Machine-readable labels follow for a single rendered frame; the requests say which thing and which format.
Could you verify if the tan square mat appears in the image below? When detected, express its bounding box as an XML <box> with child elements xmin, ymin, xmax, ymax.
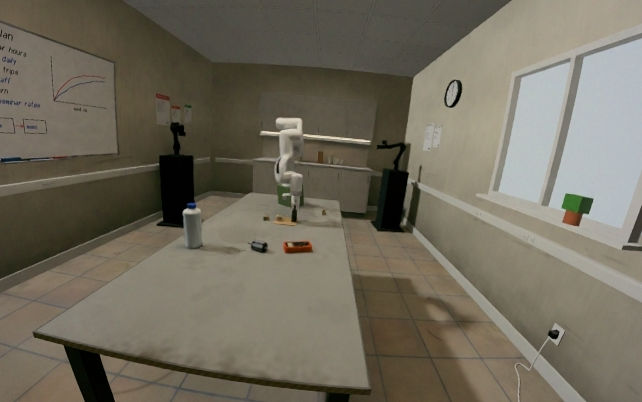
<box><xmin>273</xmin><ymin>217</ymin><xmax>298</xmax><ymax>226</ymax></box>

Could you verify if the white bottle with blue cap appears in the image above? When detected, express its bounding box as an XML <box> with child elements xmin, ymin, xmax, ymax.
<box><xmin>183</xmin><ymin>203</ymin><xmax>203</xmax><ymax>249</ymax></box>

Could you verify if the orange pocket multimeter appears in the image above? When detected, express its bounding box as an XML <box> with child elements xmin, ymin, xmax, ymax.
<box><xmin>283</xmin><ymin>241</ymin><xmax>312</xmax><ymax>253</ymax></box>

